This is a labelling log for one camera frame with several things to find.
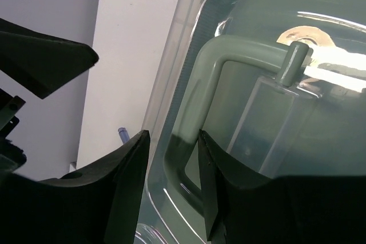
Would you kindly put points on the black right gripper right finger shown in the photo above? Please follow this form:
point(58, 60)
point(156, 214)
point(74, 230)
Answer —
point(243, 206)

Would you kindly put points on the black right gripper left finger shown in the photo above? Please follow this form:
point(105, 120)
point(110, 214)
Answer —
point(98, 203)

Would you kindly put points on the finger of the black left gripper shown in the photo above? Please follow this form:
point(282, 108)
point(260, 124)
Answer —
point(42, 63)

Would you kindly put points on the green plastic toolbox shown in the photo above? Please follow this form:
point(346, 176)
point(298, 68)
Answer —
point(278, 84)

